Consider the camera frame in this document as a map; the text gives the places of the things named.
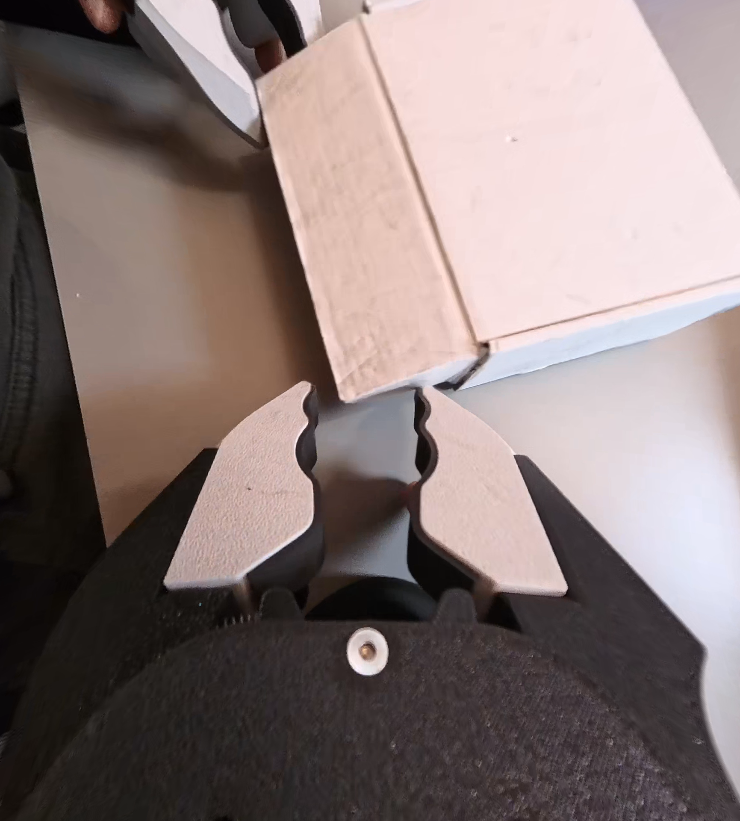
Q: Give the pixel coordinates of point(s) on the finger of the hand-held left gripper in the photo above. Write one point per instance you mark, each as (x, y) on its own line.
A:
(309, 16)
(203, 58)

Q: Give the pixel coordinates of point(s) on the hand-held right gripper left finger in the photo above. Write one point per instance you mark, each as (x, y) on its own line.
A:
(254, 500)

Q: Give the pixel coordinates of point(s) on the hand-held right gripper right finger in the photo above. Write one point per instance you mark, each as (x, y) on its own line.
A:
(479, 513)

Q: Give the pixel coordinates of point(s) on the small white cardboard box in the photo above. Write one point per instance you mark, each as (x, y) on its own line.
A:
(536, 192)

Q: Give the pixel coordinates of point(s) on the person's left hand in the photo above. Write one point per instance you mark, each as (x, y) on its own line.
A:
(272, 56)

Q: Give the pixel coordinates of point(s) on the person's dark clothing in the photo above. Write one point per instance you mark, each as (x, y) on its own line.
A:
(10, 385)

